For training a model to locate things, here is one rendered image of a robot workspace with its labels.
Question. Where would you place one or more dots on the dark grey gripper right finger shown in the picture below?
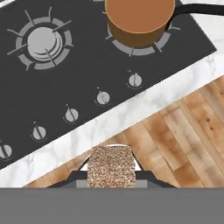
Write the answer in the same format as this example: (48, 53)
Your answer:
(143, 178)

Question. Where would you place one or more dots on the copper saucepan with hot chocolate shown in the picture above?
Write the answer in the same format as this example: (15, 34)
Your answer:
(137, 20)

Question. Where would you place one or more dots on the black gas hob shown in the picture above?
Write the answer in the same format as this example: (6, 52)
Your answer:
(87, 78)

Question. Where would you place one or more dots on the grey hob knob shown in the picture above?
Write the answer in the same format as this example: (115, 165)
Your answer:
(5, 151)
(38, 133)
(71, 115)
(103, 97)
(135, 80)

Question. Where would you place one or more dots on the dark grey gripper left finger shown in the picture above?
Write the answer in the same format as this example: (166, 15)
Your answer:
(78, 178)

